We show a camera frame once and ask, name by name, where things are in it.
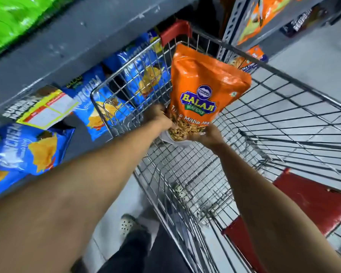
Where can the person's right hand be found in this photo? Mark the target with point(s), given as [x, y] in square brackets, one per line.
[209, 137]

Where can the red cart corner bumper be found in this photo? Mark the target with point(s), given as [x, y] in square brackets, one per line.
[174, 31]

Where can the person's left fingers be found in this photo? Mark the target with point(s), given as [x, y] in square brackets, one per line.
[168, 119]

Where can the green snack packet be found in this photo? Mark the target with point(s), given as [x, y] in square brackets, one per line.
[14, 19]

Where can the yellow white shelf label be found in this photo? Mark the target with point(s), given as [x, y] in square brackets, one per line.
[47, 109]

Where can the small orange chips packet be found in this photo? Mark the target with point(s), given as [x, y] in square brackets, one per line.
[251, 58]

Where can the orange snack packet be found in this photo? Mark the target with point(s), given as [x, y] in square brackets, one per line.
[200, 90]

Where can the person's left hand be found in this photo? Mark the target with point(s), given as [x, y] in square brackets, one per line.
[156, 115]

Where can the large orange green packet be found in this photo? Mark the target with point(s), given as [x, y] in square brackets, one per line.
[265, 15]

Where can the person's left forearm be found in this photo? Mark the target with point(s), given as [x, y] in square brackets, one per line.
[74, 196]

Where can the dark snack packet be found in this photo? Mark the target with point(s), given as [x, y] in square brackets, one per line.
[302, 21]

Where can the perforated grey rack upright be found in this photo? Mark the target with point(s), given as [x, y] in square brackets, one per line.
[235, 22]

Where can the person's perforated white shoe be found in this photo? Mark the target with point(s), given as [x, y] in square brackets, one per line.
[128, 224]

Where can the person's right forearm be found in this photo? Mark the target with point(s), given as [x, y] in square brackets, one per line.
[272, 218]

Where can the red cart seat flap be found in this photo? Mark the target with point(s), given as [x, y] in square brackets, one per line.
[309, 199]

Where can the grey metal shelf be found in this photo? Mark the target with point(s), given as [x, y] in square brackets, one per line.
[82, 39]

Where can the person's dark trousers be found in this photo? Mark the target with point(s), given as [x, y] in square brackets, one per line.
[142, 253]

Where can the person's right fingers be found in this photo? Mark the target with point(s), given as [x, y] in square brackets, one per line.
[195, 136]

